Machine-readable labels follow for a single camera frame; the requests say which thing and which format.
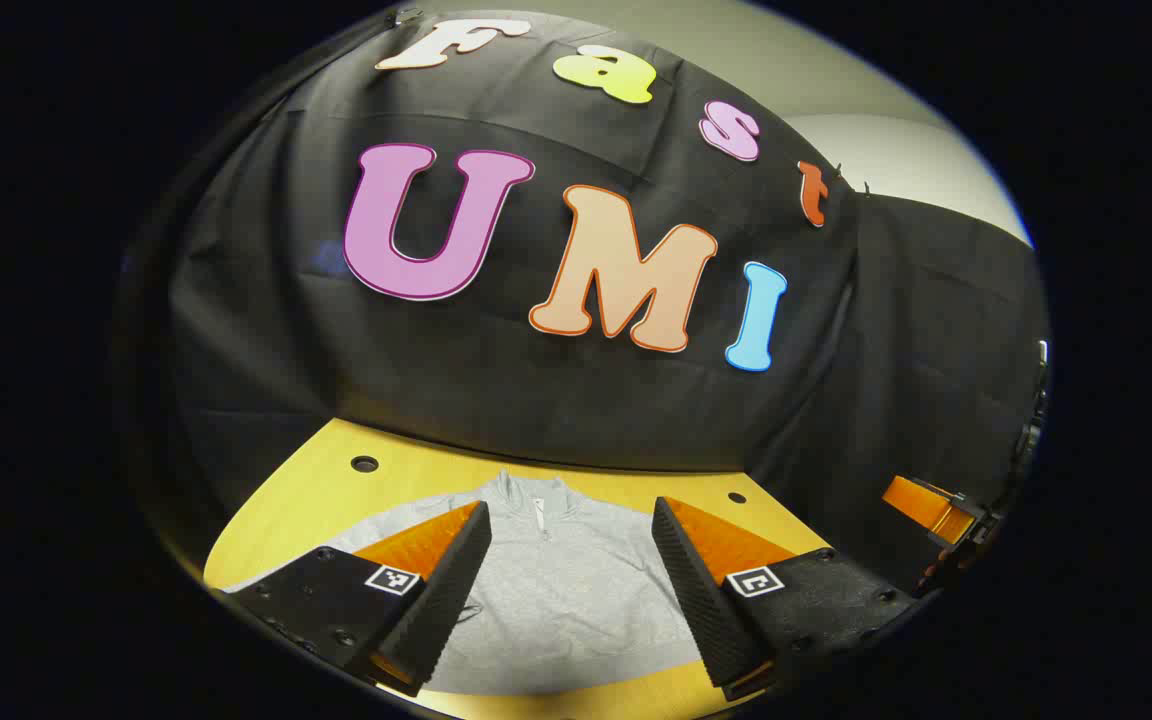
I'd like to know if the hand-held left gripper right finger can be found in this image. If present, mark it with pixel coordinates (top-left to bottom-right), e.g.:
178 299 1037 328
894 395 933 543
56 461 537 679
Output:
651 497 922 701

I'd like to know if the black backdrop cloth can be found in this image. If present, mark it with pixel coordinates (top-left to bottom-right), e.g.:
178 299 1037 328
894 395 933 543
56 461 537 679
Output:
116 10 1052 601

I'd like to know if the grey zip-neck sweatshirt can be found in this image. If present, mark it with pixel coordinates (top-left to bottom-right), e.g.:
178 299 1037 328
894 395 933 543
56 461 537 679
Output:
226 468 727 698

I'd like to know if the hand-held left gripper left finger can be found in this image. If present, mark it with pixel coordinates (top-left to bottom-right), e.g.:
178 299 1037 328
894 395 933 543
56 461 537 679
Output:
221 500 493 698

